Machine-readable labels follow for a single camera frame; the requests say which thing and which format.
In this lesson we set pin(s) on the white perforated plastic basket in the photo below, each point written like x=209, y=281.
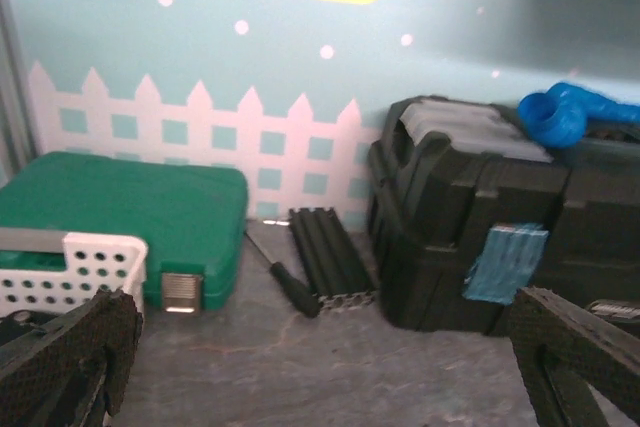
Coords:
x=91, y=261

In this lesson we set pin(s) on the black plastic toolbox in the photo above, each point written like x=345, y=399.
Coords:
x=465, y=210

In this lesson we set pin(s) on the green plastic tool case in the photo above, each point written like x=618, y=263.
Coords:
x=191, y=217

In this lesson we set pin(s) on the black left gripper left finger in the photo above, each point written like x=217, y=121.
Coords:
x=74, y=369

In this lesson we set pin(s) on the black screwdriver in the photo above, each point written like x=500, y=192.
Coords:
x=297, y=293

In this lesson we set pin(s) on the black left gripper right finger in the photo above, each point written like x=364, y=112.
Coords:
x=564, y=353

